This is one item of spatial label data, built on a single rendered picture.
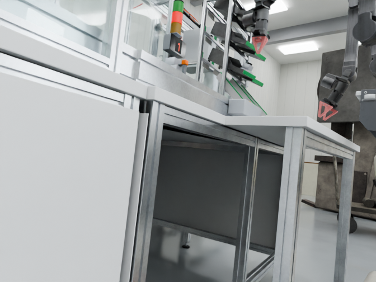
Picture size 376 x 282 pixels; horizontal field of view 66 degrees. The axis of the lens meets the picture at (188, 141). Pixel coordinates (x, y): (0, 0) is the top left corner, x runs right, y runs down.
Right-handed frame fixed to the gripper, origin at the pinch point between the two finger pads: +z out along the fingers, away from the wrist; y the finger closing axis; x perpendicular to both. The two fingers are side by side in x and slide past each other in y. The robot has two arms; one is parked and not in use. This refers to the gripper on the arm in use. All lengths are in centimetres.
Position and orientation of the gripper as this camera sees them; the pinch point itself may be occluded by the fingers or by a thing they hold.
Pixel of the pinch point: (258, 52)
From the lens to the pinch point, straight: 145.7
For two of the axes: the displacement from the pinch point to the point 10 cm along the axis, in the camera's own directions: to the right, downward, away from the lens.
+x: 8.5, 0.9, -5.2
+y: -5.1, -1.0, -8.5
